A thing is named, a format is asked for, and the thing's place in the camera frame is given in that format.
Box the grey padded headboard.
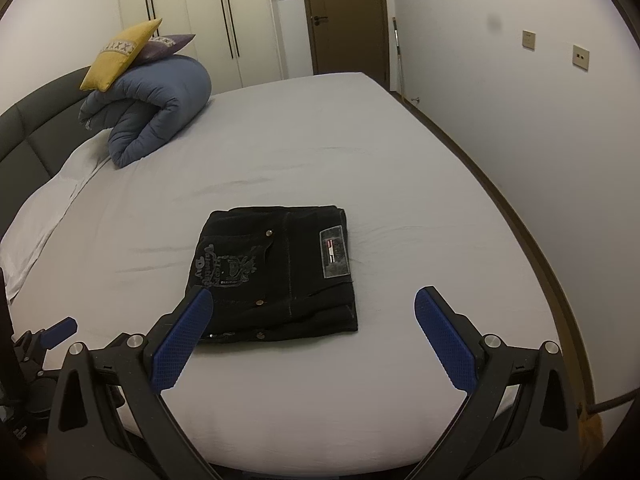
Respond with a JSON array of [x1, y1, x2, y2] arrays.
[[0, 67, 92, 232]]

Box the black jeans pants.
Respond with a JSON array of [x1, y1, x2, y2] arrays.
[[186, 205, 358, 344]]

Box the brown wooden door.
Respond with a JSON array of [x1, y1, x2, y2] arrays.
[[305, 0, 390, 90]]

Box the white pillow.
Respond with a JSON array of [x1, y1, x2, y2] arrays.
[[1, 129, 111, 302]]

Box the white wardrobe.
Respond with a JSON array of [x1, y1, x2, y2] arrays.
[[118, 0, 283, 94]]

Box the brown wooden bed frame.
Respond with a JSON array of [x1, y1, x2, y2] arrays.
[[388, 88, 640, 418]]

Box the beige wall switch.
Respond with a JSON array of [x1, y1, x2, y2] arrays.
[[522, 30, 536, 51]]

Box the purple cushion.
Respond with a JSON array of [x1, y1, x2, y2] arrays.
[[131, 34, 195, 66]]

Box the blue folded duvet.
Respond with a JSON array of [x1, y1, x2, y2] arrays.
[[79, 54, 212, 168]]

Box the yellow cushion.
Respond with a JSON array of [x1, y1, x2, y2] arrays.
[[79, 18, 162, 92]]

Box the beige wall socket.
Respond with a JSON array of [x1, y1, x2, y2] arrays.
[[572, 44, 590, 72]]

